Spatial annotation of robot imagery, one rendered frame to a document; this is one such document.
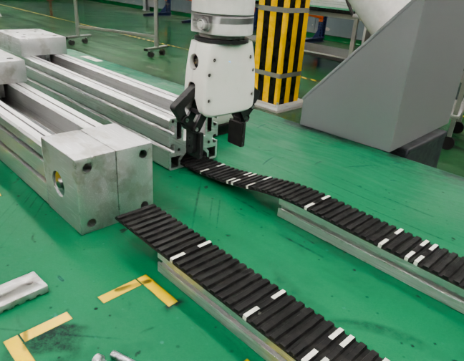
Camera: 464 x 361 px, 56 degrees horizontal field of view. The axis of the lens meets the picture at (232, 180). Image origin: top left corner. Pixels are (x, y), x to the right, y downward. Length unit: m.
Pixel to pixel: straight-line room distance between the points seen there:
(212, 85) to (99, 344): 0.35
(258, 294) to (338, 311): 0.09
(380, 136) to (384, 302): 0.46
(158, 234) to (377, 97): 0.54
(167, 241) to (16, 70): 0.53
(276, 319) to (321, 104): 0.63
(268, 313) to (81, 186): 0.25
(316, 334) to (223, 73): 0.37
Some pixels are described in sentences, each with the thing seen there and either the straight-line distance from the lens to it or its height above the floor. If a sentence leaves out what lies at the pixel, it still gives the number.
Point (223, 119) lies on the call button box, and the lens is 0.85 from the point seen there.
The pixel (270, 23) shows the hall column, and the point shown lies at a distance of 3.96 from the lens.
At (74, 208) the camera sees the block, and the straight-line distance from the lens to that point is 0.53.
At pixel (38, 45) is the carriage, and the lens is 1.17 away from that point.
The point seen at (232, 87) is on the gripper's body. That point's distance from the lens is 0.62.
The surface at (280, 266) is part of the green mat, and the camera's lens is 0.49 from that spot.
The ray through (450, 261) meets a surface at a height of 0.81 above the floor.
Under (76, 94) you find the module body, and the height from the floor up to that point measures 0.83.
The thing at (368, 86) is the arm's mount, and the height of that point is 0.89.
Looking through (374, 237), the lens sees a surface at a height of 0.81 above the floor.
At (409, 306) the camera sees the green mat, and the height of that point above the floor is 0.78.
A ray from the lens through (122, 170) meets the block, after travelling 0.53.
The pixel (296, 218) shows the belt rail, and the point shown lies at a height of 0.79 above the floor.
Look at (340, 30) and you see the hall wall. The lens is 9.39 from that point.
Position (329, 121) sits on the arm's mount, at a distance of 0.93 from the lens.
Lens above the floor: 1.06
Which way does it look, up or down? 25 degrees down
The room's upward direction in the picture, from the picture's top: 4 degrees clockwise
